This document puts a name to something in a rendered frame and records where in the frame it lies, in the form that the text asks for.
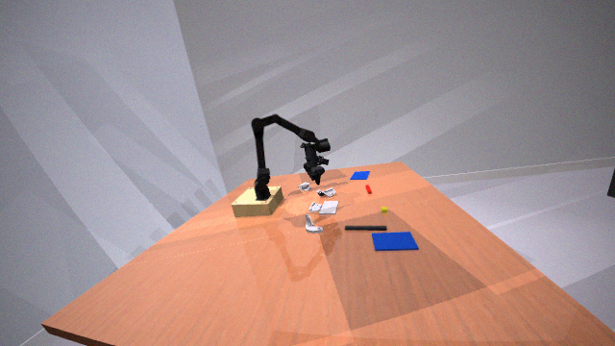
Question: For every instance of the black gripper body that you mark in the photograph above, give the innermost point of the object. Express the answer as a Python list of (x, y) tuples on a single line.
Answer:
[(313, 165)]

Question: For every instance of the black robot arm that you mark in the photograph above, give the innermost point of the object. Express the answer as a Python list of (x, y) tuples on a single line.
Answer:
[(322, 145)]

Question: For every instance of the dark grey flat bar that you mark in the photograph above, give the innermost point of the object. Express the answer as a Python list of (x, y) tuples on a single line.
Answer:
[(366, 228)]

